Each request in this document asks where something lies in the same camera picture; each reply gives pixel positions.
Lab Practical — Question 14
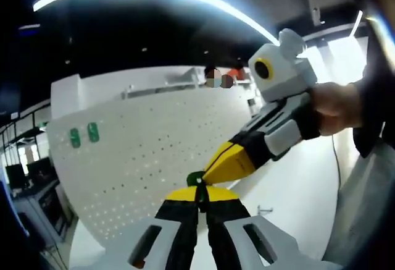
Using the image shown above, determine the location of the green hook assembly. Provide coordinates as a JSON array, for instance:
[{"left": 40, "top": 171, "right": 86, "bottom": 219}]
[
  {"left": 186, "top": 171, "right": 207, "bottom": 214},
  {"left": 257, "top": 205, "right": 274, "bottom": 218},
  {"left": 69, "top": 127, "right": 81, "bottom": 149},
  {"left": 86, "top": 122, "right": 99, "bottom": 143}
]

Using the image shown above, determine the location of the person's right hand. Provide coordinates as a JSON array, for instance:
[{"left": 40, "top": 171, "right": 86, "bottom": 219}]
[{"left": 310, "top": 81, "right": 365, "bottom": 137}]

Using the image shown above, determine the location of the white perforated mounting plate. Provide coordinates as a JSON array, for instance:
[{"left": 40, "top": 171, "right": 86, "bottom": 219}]
[{"left": 46, "top": 90, "right": 262, "bottom": 249}]

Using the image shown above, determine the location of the thin dark cable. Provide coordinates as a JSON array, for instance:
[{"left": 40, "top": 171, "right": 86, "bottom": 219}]
[{"left": 331, "top": 135, "right": 342, "bottom": 190}]

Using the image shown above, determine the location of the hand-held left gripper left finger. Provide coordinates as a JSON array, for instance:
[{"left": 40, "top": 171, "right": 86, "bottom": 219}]
[{"left": 103, "top": 185, "right": 200, "bottom": 270}]

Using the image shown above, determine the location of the black computer monitor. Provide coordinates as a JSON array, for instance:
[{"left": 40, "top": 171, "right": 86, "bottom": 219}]
[
  {"left": 27, "top": 158, "right": 58, "bottom": 187},
  {"left": 5, "top": 164, "right": 27, "bottom": 190}
]

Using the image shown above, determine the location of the orange panel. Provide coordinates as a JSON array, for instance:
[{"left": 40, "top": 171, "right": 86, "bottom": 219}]
[{"left": 230, "top": 65, "right": 247, "bottom": 81}]

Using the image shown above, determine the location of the grey metal shelf rack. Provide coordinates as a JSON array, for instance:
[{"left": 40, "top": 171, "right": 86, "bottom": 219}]
[{"left": 122, "top": 67, "right": 206, "bottom": 99}]

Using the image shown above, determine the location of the white partition cabinet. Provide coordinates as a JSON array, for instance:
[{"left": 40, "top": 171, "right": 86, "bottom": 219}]
[{"left": 50, "top": 65, "right": 214, "bottom": 119}]

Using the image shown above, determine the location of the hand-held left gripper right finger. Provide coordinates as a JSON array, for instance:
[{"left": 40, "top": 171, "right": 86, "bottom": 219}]
[{"left": 202, "top": 185, "right": 343, "bottom": 270}]

